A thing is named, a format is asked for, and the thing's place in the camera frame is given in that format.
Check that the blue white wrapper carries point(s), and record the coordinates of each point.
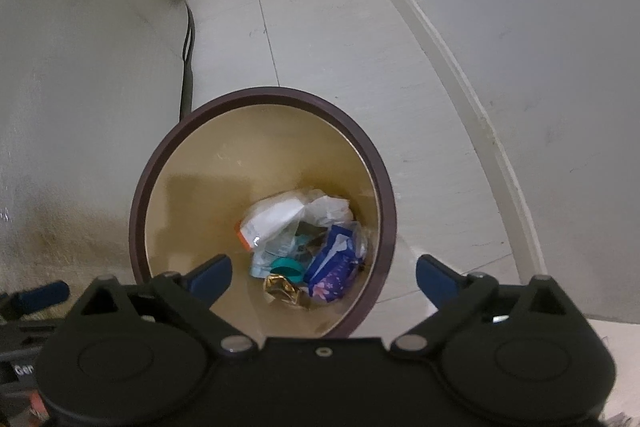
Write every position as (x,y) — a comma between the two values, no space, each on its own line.
(282,246)

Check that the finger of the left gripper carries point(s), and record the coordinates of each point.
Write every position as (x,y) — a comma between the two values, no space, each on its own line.
(16,305)

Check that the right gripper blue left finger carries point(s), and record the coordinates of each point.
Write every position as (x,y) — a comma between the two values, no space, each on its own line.
(209,281)

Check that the shiny brown candy wrapper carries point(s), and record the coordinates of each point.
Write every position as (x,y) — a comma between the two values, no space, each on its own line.
(277,287)

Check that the blue purple snack packet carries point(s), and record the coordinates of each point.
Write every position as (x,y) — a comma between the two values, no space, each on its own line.
(334,269)

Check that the teal round lid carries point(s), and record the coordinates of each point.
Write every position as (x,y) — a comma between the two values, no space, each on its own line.
(289,268)

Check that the brown round trash bin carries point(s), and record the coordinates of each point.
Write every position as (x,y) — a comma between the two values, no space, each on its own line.
(292,190)

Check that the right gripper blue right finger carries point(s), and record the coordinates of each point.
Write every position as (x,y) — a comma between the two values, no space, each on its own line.
(438,283)

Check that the clear plastic bag orange strip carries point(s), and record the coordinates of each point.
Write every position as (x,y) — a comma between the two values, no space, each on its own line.
(264,220)

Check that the white crumpled tissue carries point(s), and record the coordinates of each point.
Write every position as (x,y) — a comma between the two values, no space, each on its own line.
(318,208)

